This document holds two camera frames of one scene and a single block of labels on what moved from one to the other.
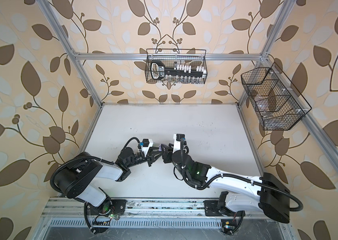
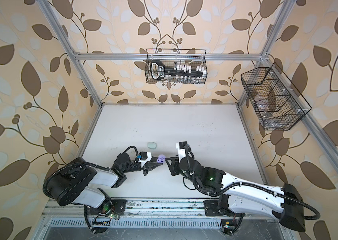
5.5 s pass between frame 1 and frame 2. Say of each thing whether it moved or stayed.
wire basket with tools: stayed
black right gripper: moved
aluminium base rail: stayed
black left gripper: moved
